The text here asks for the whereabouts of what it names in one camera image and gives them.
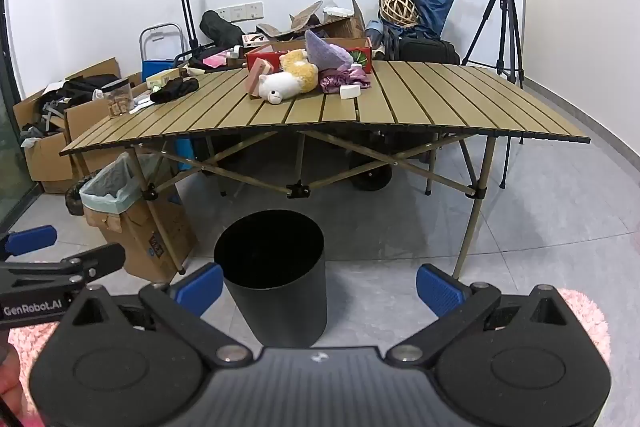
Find dark framed glass door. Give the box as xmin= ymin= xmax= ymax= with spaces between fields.
xmin=0 ymin=0 xmax=41 ymax=233

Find cardboard box with backpack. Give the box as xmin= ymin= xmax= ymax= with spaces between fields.
xmin=65 ymin=57 xmax=143 ymax=90

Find cardboard box with grey cloth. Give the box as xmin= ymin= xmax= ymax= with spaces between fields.
xmin=12 ymin=82 xmax=76 ymax=195

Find pink fluffy rug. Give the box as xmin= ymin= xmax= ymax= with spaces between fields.
xmin=7 ymin=288 xmax=613 ymax=427

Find plain cardboard box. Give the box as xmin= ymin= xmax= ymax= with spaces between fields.
xmin=65 ymin=94 xmax=133 ymax=175

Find person's left hand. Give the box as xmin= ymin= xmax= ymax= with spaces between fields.
xmin=0 ymin=349 xmax=26 ymax=427

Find tall cardboard box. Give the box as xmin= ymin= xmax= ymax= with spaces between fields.
xmin=82 ymin=152 xmax=198 ymax=283

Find red printed cardboard box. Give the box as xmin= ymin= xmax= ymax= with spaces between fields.
xmin=245 ymin=38 xmax=373 ymax=74

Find yellow and white box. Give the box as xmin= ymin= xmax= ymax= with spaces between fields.
xmin=146 ymin=69 xmax=182 ymax=88

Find blue velvet bag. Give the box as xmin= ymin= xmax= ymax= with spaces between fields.
xmin=387 ymin=0 xmax=458 ymax=40

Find clear jar with black lid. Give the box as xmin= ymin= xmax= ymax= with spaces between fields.
xmin=102 ymin=78 xmax=133 ymax=119

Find silver tubular frame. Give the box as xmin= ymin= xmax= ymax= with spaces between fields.
xmin=139 ymin=23 xmax=182 ymax=62

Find tan slatted folding table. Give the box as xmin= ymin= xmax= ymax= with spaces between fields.
xmin=59 ymin=59 xmax=592 ymax=282

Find pink satin cloth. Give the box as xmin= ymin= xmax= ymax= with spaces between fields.
xmin=320 ymin=63 xmax=372 ymax=94

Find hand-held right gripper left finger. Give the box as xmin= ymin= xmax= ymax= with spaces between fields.
xmin=57 ymin=263 xmax=254 ymax=371

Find pink and cream sponge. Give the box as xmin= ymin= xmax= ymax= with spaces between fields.
xmin=245 ymin=57 xmax=276 ymax=96

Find grey cloth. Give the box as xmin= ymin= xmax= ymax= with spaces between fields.
xmin=20 ymin=127 xmax=51 ymax=148

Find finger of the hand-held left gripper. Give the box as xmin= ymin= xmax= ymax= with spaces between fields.
xmin=0 ymin=225 xmax=58 ymax=261
xmin=0 ymin=242 xmax=126 ymax=291

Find purple fuzzy cloth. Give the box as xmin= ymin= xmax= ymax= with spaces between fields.
xmin=305 ymin=29 xmax=353 ymax=70

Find pale green liner bag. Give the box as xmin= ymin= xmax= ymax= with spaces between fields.
xmin=80 ymin=152 xmax=166 ymax=215

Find blue plastic crate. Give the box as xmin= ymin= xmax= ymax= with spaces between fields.
xmin=142 ymin=59 xmax=181 ymax=82

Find white and yellow plush toy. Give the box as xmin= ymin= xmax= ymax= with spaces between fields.
xmin=257 ymin=49 xmax=319 ymax=105

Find black suitcase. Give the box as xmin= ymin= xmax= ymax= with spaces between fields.
xmin=390 ymin=29 xmax=461 ymax=65

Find black fabric bag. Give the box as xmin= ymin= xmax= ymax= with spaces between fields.
xmin=200 ymin=10 xmax=247 ymax=48

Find black gloves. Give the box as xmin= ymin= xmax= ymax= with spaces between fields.
xmin=150 ymin=77 xmax=200 ymax=104

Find blue carton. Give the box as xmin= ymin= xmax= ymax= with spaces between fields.
xmin=167 ymin=137 xmax=213 ymax=172

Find woven rattan ball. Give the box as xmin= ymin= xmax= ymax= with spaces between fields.
xmin=380 ymin=0 xmax=418 ymax=28

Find black round waste bin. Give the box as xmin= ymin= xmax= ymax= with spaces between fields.
xmin=214 ymin=209 xmax=328 ymax=349

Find brown open cardboard box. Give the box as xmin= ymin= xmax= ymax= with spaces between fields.
xmin=257 ymin=0 xmax=368 ymax=42

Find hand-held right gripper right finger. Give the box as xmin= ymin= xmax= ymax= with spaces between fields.
xmin=386 ymin=263 xmax=584 ymax=371

